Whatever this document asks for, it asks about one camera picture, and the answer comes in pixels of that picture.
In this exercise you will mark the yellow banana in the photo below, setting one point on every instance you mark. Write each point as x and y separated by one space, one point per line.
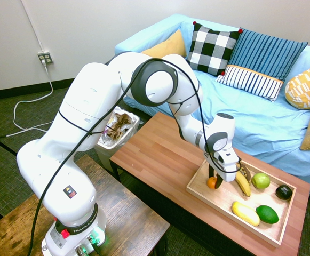
244 184

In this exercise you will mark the orange tangerine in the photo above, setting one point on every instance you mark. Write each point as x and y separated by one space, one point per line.
211 183

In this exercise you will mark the white navy striped pillow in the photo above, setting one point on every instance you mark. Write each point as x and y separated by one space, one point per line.
250 81

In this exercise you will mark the plain mustard yellow pillow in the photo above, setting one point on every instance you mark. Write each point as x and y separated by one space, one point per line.
168 46

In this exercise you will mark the black avocado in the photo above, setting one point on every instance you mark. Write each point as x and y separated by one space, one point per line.
284 192

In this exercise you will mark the green lime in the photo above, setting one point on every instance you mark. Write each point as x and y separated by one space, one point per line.
268 214

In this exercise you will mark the light wooden tray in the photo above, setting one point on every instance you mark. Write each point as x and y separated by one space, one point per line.
224 198

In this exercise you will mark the blue striped large pillow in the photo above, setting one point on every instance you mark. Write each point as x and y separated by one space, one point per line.
266 50

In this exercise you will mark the light blue sofa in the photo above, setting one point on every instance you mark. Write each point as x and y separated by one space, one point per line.
250 117

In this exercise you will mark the grey trash bin with liner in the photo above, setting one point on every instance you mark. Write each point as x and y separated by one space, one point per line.
118 125

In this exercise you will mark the yellow pillow with white pattern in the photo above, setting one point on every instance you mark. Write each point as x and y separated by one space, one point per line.
305 88

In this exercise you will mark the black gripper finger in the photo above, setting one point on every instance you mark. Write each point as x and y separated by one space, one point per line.
210 171
219 182

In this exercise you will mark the green apple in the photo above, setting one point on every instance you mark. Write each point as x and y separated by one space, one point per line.
261 180

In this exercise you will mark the yellow squash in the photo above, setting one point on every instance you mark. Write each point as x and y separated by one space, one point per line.
245 213

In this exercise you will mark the brown textured fruit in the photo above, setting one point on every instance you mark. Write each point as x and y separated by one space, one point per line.
247 172

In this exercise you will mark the wall power outlet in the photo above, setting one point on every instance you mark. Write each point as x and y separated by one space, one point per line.
46 57

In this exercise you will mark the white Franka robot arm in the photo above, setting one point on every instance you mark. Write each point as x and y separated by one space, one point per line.
77 112

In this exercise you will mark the black white checkered pillow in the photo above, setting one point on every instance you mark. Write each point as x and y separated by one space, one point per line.
210 50

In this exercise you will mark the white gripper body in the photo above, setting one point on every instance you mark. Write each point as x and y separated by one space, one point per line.
228 168

